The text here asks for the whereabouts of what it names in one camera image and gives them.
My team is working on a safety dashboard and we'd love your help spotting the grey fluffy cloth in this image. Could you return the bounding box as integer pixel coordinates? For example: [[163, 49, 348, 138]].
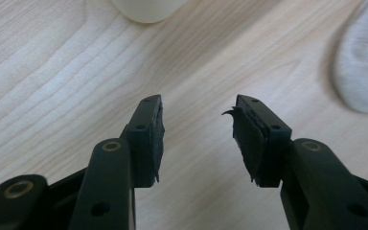
[[333, 0, 368, 115]]

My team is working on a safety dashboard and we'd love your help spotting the white rounded plastic container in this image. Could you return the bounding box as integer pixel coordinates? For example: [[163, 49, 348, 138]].
[[110, 0, 190, 24]]

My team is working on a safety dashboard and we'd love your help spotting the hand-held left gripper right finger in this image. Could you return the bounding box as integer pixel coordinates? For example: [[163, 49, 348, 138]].
[[221, 94, 293, 189]]

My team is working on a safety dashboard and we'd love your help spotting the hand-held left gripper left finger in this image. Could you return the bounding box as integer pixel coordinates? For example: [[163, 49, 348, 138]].
[[120, 94, 166, 189]]

